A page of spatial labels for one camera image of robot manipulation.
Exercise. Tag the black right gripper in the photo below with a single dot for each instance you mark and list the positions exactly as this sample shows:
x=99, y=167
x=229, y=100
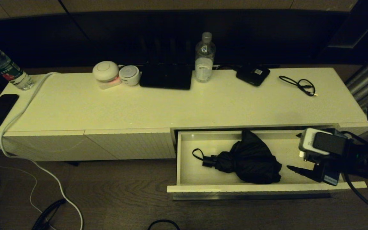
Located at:
x=329, y=174

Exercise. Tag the black umbrella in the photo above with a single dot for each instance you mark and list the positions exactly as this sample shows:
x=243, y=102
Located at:
x=251, y=159

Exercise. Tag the white ribbed drawer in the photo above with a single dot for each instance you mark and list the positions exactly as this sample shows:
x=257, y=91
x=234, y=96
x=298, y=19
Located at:
x=196, y=172

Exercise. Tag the white low cabinet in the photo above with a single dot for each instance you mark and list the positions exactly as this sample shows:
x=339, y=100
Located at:
x=139, y=105

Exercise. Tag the small black box white label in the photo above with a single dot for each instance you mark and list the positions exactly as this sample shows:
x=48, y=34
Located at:
x=252, y=76

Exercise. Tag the clear water bottle grey cap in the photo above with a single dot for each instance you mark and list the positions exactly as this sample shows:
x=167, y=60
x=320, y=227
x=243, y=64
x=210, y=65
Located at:
x=204, y=60

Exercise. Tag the black flat router box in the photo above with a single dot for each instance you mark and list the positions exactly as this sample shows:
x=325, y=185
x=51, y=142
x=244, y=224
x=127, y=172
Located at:
x=166, y=78

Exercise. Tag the white ribbed cabinet door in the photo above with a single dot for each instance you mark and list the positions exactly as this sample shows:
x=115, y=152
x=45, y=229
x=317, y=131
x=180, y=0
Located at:
x=53, y=145
x=139, y=143

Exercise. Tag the small white round speaker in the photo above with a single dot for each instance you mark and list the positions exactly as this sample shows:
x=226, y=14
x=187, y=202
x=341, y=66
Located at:
x=129, y=76

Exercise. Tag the white dome device pink base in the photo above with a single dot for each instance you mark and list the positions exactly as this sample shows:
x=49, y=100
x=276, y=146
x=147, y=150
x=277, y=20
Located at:
x=105, y=72

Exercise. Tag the water bottle with green label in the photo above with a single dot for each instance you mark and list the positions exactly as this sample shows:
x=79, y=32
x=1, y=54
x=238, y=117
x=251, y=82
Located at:
x=5, y=67

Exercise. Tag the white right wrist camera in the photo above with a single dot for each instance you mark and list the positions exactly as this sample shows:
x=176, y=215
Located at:
x=321, y=142

